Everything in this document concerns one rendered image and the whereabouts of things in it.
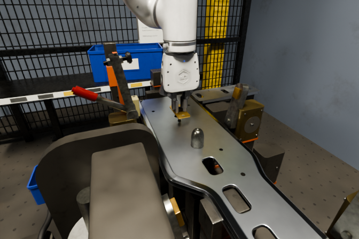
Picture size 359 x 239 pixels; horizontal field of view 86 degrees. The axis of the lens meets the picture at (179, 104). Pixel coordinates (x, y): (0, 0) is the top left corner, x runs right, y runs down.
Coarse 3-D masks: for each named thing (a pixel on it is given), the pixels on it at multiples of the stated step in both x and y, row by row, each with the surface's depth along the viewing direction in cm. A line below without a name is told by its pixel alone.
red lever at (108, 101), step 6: (72, 90) 44; (78, 90) 44; (84, 90) 45; (78, 96) 45; (84, 96) 45; (90, 96) 46; (96, 96) 46; (102, 102) 47; (108, 102) 48; (114, 102) 49; (120, 108) 50
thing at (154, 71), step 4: (160, 68) 83; (152, 72) 78; (156, 72) 78; (160, 72) 79; (152, 76) 79; (156, 76) 79; (160, 76) 80; (152, 80) 80; (156, 80) 80; (160, 80) 80; (152, 84) 82; (156, 84) 80; (160, 84) 81; (152, 88) 85; (156, 88) 82
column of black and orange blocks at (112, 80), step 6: (108, 42) 71; (114, 42) 71; (108, 48) 70; (114, 48) 70; (108, 66) 72; (108, 72) 73; (108, 78) 74; (114, 78) 75; (114, 84) 76; (114, 90) 77; (114, 96) 78; (114, 108) 80
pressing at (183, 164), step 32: (160, 128) 56; (192, 128) 56; (224, 128) 56; (160, 160) 44; (192, 160) 44; (224, 160) 44; (256, 160) 44; (192, 192) 37; (256, 192) 36; (224, 224) 31; (256, 224) 31; (288, 224) 31
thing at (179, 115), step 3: (180, 105) 61; (171, 108) 59; (180, 108) 58; (174, 111) 57; (180, 111) 57; (183, 111) 57; (186, 111) 57; (177, 114) 56; (180, 114) 56; (183, 114) 56; (186, 114) 56; (189, 114) 56; (177, 117) 54; (180, 117) 54; (183, 117) 54; (186, 117) 55
